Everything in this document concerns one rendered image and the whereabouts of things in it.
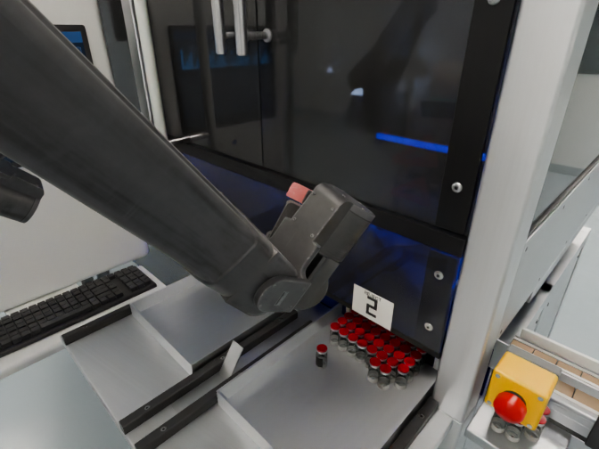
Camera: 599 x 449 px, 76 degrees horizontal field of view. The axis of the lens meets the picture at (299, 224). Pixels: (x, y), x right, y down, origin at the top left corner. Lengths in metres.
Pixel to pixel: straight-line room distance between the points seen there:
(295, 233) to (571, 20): 0.34
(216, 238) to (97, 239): 1.02
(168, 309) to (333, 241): 0.66
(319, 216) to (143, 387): 0.56
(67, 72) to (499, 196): 0.47
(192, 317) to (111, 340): 0.17
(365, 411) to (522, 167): 0.47
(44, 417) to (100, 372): 1.25
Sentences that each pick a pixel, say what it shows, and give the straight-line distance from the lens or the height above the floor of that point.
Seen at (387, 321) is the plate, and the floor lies 1.01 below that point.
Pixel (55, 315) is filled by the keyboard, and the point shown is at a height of 0.82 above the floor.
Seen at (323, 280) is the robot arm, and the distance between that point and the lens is 0.39.
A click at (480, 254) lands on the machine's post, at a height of 1.20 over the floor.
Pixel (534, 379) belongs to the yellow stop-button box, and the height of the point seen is 1.03.
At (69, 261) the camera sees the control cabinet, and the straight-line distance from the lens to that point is 1.28.
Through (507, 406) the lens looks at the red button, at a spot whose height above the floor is 1.01.
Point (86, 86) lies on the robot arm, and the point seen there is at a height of 1.45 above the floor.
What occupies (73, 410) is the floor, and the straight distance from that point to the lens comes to 2.09.
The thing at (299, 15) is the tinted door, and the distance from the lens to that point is 0.70.
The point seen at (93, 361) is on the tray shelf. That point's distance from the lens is 0.91.
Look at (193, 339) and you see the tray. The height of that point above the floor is 0.88.
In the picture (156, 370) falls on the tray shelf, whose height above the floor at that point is 0.88.
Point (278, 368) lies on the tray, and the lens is 0.80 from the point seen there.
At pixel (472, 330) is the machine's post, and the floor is 1.07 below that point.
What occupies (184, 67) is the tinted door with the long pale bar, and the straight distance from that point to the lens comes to 1.00.
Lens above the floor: 1.47
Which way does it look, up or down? 27 degrees down
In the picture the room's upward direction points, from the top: straight up
